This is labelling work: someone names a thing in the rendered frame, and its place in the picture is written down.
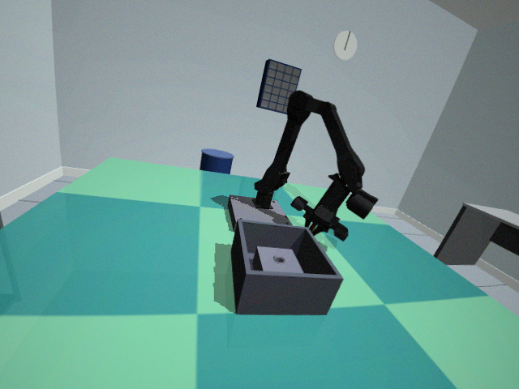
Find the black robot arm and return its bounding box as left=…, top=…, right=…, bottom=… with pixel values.
left=252, top=91, right=378, bottom=229

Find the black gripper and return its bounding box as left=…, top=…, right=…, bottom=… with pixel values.
left=290, top=194, right=349, bottom=241

